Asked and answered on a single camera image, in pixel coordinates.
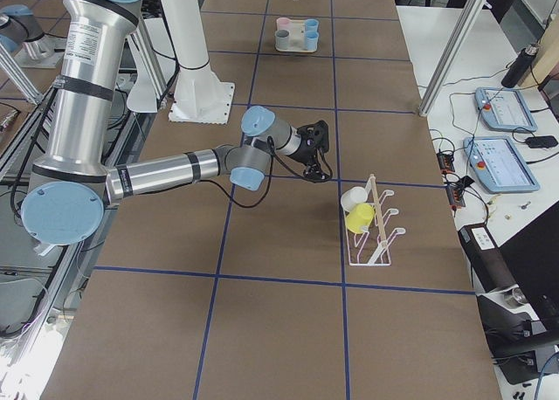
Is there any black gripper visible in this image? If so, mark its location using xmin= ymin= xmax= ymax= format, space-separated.
xmin=297 ymin=120 xmax=333 ymax=182

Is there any white plastic cup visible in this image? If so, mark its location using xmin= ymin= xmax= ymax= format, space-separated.
xmin=340 ymin=186 xmax=368 ymax=212

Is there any yellow plastic cup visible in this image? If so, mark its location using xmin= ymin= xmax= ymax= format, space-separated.
xmin=345 ymin=203 xmax=376 ymax=234

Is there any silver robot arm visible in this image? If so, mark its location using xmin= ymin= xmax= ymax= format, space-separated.
xmin=19 ymin=0 xmax=332 ymax=245

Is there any pink plastic cup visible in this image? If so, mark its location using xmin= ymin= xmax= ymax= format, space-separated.
xmin=276 ymin=17 xmax=291 ymax=31

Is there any blue plastic cup far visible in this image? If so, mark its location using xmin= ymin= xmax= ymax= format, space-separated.
xmin=304 ymin=18 xmax=320 ymax=31

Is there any blue plastic cup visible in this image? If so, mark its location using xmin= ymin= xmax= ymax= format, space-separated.
xmin=304 ymin=18 xmax=320 ymax=31
xmin=304 ymin=31 xmax=320 ymax=52

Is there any grey plastic cup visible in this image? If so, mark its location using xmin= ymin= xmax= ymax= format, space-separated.
xmin=274 ymin=29 xmax=290 ymax=52

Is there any blue plastic cup near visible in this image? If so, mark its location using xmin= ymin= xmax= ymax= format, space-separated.
xmin=304 ymin=31 xmax=320 ymax=52

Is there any cream plastic tray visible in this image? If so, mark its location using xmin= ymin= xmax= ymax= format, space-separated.
xmin=287 ymin=18 xmax=313 ymax=53

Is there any near teach pendant tablet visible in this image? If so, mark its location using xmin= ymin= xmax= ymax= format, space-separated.
xmin=463 ymin=136 xmax=540 ymax=194

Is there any teach pendant tablet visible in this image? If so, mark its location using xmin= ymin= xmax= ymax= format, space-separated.
xmin=474 ymin=87 xmax=538 ymax=133
xmin=463 ymin=136 xmax=540 ymax=194

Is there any far teach pendant tablet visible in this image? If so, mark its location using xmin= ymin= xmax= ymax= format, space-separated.
xmin=474 ymin=87 xmax=538 ymax=133

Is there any black label box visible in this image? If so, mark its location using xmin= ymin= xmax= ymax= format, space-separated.
xmin=458 ymin=223 xmax=516 ymax=292

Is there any black water bottle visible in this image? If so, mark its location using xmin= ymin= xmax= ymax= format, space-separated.
xmin=500 ymin=43 xmax=540 ymax=88

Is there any black monitor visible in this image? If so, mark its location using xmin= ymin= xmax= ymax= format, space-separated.
xmin=500 ymin=204 xmax=559 ymax=329

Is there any white wire cup rack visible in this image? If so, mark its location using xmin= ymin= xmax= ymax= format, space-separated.
xmin=342 ymin=174 xmax=406 ymax=266

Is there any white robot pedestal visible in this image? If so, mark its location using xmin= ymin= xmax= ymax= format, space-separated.
xmin=161 ymin=0 xmax=235 ymax=124

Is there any aluminium frame post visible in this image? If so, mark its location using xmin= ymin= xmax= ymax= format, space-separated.
xmin=417 ymin=0 xmax=510 ymax=118

